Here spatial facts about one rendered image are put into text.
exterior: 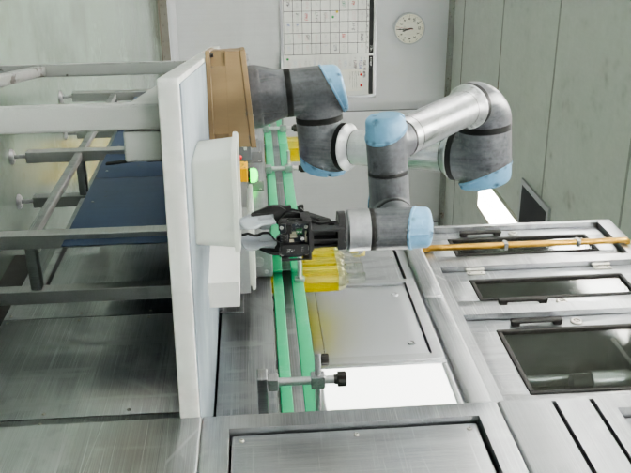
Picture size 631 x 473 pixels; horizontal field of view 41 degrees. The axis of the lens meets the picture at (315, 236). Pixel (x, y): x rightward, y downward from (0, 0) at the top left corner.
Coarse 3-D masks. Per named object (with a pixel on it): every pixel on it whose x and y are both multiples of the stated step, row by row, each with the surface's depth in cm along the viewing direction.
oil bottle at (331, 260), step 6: (312, 258) 240; (318, 258) 240; (324, 258) 240; (330, 258) 240; (336, 258) 240; (306, 264) 237; (312, 264) 237; (318, 264) 237; (324, 264) 237; (330, 264) 237; (336, 264) 237; (342, 264) 238
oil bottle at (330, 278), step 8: (304, 272) 232; (312, 272) 232; (320, 272) 232; (328, 272) 232; (336, 272) 232; (344, 272) 233; (272, 280) 231; (312, 280) 232; (320, 280) 232; (328, 280) 232; (336, 280) 232; (344, 280) 232; (272, 288) 232; (304, 288) 232; (312, 288) 233; (320, 288) 233; (328, 288) 233; (336, 288) 233; (344, 288) 234
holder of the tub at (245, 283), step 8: (240, 184) 207; (240, 256) 198; (248, 256) 198; (240, 264) 199; (248, 264) 199; (240, 272) 200; (248, 272) 200; (240, 280) 200; (248, 280) 201; (240, 288) 201; (248, 288) 201; (240, 296) 212; (240, 304) 207; (224, 312) 204; (232, 312) 204; (240, 312) 204
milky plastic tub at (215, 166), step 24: (216, 144) 149; (192, 168) 137; (216, 168) 137; (192, 192) 138; (216, 192) 138; (240, 192) 159; (216, 216) 139; (240, 216) 159; (216, 240) 141; (240, 240) 146
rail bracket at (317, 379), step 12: (264, 372) 160; (312, 372) 161; (324, 372) 162; (264, 384) 158; (276, 384) 159; (288, 384) 160; (300, 384) 160; (312, 384) 160; (324, 384) 160; (264, 396) 159; (264, 408) 160
